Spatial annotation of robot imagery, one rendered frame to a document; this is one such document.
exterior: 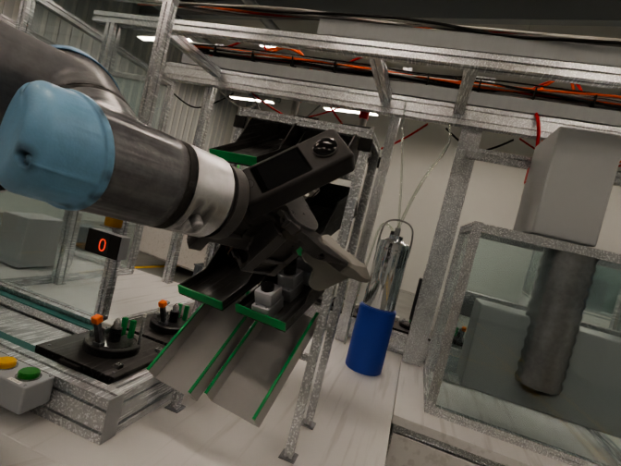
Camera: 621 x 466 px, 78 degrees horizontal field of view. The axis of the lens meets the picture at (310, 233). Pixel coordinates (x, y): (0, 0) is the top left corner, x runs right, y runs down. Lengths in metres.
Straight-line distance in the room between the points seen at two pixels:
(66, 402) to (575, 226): 1.55
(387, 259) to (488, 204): 9.85
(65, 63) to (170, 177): 0.13
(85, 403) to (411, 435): 0.99
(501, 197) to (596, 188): 9.84
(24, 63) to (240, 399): 0.74
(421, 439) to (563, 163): 1.05
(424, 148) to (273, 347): 11.01
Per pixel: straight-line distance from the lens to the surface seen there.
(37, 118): 0.28
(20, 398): 1.03
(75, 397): 1.04
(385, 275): 1.59
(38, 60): 0.37
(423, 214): 11.43
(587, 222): 1.59
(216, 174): 0.33
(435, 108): 1.97
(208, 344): 1.00
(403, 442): 1.48
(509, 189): 11.45
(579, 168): 1.60
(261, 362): 0.95
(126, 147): 0.29
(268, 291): 0.83
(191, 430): 1.09
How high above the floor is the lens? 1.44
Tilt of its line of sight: 2 degrees down
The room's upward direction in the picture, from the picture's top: 14 degrees clockwise
